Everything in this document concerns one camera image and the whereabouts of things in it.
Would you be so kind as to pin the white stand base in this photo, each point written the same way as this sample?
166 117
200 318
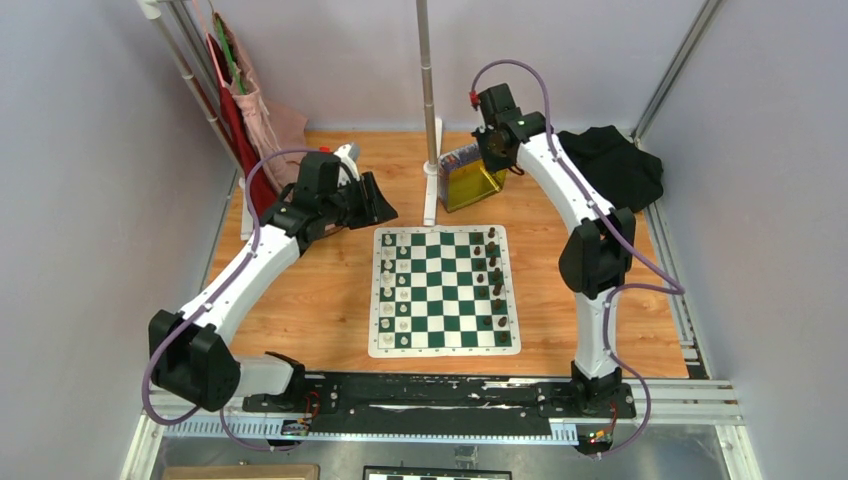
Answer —
432 185

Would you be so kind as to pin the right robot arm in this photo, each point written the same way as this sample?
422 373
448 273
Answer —
595 258

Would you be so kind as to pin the green white chess board mat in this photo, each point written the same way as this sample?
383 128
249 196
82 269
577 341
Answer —
444 316

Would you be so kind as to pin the red cloth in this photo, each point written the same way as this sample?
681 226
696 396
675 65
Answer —
261 191

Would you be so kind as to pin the decorated gold tin box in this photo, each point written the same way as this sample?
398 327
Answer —
464 179

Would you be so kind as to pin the metal stand pole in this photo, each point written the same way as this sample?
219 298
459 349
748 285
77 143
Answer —
431 122

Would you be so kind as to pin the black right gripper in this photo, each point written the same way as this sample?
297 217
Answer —
495 165

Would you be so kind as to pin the white clothes rack pole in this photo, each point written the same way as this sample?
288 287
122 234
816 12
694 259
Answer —
181 31

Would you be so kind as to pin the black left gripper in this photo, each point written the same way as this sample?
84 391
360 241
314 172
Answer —
373 208

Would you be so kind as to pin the black cloth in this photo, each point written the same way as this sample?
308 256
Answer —
617 169

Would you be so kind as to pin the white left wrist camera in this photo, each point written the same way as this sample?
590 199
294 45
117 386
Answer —
348 154

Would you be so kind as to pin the pink cloth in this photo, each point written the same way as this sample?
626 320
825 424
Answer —
271 126

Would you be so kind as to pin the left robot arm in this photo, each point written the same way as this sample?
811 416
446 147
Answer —
189 348

